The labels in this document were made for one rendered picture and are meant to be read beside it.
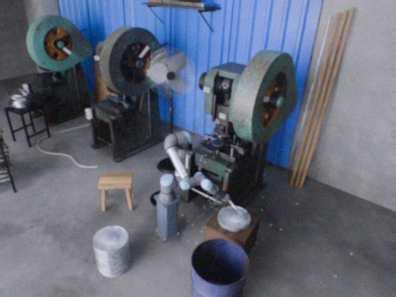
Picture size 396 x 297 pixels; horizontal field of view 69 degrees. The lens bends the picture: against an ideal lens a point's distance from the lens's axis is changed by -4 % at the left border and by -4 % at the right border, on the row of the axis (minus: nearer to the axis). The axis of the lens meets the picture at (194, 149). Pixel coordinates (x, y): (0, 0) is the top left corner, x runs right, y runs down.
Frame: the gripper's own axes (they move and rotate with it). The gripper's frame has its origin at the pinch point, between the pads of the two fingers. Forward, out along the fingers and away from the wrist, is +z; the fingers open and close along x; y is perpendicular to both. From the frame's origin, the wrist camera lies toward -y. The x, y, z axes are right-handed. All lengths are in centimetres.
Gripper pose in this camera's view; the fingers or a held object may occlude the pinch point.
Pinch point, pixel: (228, 199)
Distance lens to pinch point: 257.5
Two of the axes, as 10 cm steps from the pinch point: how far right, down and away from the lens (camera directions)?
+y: -5.7, -4.3, 7.0
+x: -6.1, 7.9, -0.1
